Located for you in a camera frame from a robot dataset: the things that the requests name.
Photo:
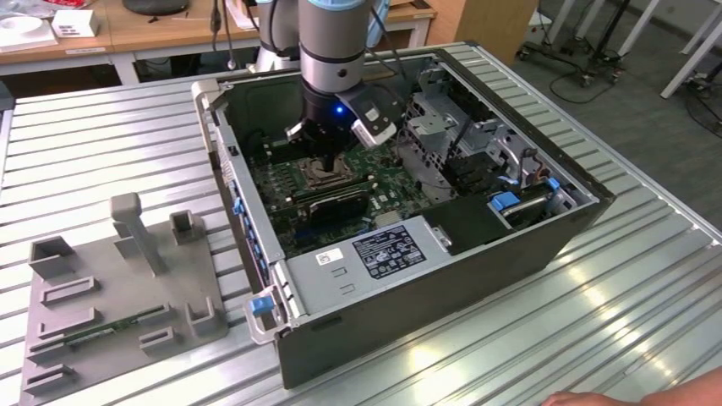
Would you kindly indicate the wooden desk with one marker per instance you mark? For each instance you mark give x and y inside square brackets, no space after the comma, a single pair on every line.
[170,29]

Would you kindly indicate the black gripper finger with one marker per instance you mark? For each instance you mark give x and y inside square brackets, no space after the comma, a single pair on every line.
[330,158]
[299,133]

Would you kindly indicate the white table leg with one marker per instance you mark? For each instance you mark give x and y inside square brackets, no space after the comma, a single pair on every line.
[689,67]

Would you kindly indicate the silver chipset heatsink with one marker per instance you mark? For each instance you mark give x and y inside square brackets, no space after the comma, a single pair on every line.
[387,219]

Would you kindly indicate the black wheeled stand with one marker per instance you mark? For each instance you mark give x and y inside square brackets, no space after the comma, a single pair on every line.
[593,69]

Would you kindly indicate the metal CPU socket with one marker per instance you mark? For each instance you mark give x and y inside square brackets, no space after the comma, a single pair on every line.
[305,179]

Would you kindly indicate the black round object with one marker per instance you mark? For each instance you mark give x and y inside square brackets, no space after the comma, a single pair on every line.
[155,5]

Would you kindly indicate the blue disk carrier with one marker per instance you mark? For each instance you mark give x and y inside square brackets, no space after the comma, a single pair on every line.
[503,202]

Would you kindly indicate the grey metal drive cage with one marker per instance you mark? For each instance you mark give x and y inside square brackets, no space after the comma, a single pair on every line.
[429,127]

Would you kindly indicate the wooden cabinet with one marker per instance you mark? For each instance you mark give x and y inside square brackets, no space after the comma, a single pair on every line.
[497,25]

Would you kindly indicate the person bare forearm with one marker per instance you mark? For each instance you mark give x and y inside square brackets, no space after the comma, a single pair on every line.
[688,391]

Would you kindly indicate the small blue plastic clip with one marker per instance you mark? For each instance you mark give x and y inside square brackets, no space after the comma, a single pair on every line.
[551,184]

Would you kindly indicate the black graphics card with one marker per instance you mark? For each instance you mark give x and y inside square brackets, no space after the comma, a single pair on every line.
[338,208]

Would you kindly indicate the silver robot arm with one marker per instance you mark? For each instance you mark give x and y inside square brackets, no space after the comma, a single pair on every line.
[333,46]

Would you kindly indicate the white foam tray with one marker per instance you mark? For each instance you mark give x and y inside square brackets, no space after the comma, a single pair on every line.
[23,34]

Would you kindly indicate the green motherboard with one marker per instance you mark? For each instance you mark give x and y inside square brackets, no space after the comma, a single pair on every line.
[389,182]

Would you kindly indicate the grey parts rack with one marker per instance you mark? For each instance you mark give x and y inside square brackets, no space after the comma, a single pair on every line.
[112,304]

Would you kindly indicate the white table frame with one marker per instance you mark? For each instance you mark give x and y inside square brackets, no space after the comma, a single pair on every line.
[637,29]

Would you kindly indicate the black PC case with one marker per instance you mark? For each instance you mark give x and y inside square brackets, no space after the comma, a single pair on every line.
[451,304]

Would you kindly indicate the silver CPU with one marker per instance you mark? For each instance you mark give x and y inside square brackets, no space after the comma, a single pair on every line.
[318,174]

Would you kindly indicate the blue slot retainer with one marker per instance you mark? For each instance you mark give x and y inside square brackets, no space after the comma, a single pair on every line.
[236,205]

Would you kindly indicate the grey power supply unit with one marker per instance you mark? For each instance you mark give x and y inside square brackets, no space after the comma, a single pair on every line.
[318,287]

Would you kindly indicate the white cardboard box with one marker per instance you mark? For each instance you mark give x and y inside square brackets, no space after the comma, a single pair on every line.
[74,21]

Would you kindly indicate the red packet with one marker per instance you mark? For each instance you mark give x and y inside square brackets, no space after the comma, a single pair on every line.
[67,3]

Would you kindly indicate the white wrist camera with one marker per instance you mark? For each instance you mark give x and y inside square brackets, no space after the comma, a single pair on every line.
[374,127]

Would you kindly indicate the green RAM stick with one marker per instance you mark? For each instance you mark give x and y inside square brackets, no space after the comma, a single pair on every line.
[112,325]

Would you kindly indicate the blue case latch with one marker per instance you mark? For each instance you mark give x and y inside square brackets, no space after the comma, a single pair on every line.
[260,305]

